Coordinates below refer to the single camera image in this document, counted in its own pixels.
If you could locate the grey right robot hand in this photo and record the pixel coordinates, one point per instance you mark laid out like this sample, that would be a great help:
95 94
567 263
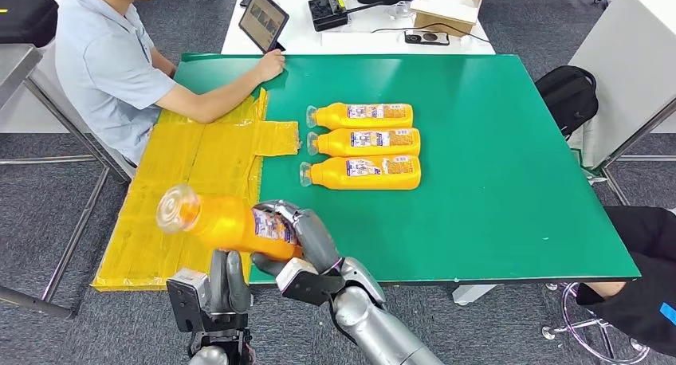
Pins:
317 241

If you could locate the person's right hand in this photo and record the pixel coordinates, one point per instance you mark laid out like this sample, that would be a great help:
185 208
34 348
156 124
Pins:
270 67

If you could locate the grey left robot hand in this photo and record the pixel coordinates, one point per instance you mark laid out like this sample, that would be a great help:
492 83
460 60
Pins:
229 283

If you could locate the orange detergent bottle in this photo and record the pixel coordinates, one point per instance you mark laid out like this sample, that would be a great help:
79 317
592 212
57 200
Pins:
227 225
332 121
338 177
338 146

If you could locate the person's right forearm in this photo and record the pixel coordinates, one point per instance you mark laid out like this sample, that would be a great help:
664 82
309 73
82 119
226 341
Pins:
211 99

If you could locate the person's left forearm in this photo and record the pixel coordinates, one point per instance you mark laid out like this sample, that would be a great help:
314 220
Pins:
163 64

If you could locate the black tablet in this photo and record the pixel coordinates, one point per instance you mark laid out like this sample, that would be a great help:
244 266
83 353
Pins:
263 19

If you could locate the yellow taped cardboard sheet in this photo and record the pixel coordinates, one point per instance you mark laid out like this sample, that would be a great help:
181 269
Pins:
174 156

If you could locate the clear plastic bag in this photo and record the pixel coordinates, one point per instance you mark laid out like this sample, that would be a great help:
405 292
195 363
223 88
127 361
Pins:
400 10

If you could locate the white table foot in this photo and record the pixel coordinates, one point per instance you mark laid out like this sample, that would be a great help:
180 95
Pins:
472 294

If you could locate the person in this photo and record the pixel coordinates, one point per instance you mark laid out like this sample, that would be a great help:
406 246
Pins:
100 72
644 294

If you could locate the open cardboard box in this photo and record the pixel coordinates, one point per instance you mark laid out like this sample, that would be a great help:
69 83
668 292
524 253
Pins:
449 14

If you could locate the black hard case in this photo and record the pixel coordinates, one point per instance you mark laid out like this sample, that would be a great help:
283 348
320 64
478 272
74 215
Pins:
23 19

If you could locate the chrome stool base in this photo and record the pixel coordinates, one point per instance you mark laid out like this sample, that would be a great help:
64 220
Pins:
575 336

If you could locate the black backpack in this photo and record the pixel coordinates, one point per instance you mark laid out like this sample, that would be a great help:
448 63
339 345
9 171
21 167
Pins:
567 98

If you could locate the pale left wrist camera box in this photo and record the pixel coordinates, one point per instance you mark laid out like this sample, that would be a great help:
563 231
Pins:
187 299

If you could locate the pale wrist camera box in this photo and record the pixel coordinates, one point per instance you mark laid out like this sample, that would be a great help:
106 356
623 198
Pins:
187 299
309 286

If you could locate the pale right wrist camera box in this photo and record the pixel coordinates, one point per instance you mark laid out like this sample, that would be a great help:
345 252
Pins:
309 286

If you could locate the grey metal frame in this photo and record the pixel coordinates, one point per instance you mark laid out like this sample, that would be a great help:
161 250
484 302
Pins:
615 154

